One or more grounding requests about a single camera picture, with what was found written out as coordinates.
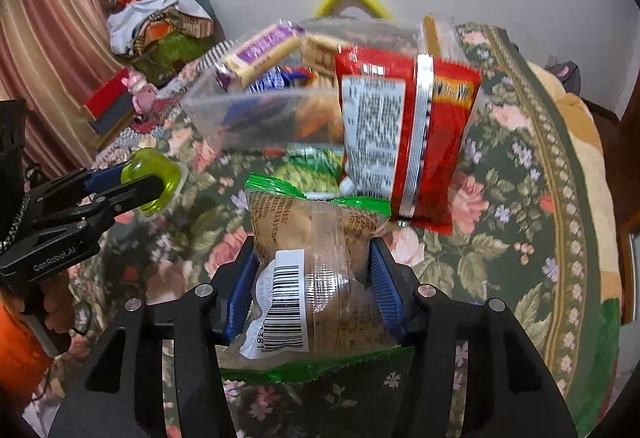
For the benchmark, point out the purple coconut roll pack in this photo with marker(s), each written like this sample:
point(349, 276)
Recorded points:
point(245, 62)

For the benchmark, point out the pink plush toy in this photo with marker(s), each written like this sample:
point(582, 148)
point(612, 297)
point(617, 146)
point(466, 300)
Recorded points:
point(143, 92)

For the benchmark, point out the pile of clothes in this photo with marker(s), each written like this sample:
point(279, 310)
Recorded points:
point(160, 37)

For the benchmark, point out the beige blanket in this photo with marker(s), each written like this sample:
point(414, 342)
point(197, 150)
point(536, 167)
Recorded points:
point(588, 147)

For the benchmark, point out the rice cracker block pack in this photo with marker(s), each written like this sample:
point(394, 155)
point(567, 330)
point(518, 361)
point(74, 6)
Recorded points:
point(318, 53)

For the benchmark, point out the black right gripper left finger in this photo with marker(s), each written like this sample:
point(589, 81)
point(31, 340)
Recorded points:
point(153, 353)

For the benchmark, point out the red snack packet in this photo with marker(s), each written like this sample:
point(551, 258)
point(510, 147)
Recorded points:
point(403, 121)

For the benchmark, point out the floral green bedspread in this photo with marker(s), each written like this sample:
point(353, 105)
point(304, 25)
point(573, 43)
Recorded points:
point(523, 231)

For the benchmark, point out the red and navy box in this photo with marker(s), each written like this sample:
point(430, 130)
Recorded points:
point(110, 104)

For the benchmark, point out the blue snack packet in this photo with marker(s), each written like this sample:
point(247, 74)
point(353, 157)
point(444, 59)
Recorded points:
point(281, 78)

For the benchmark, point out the green-edged cookie bag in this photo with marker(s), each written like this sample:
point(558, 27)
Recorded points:
point(313, 311)

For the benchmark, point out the green peas snack packet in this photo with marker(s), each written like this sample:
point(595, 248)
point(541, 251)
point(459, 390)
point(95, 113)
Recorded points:
point(312, 169)

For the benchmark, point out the green jelly cup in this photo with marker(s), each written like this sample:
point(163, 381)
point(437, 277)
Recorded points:
point(157, 180)

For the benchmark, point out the striped brown curtain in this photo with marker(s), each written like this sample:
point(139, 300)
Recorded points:
point(54, 55)

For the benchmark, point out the clear plastic storage bin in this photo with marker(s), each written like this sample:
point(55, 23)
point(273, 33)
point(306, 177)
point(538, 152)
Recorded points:
point(239, 120)

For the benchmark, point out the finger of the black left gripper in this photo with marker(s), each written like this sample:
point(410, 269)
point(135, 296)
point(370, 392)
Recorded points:
point(92, 213)
point(95, 185)

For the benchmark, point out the operator hand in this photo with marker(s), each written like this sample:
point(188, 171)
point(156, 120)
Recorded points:
point(58, 303)

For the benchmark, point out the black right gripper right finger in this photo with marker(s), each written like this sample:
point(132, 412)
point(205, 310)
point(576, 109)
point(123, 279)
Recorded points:
point(509, 390)

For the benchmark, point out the patchwork quilt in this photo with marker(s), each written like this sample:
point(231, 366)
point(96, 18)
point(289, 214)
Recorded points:
point(129, 140)

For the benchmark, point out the brown biscuit sleeve pack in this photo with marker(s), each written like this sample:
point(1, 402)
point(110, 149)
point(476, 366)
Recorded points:
point(430, 36)

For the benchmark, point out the orange cracker pack in bin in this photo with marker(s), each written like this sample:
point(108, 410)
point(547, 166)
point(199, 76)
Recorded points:
point(318, 118)

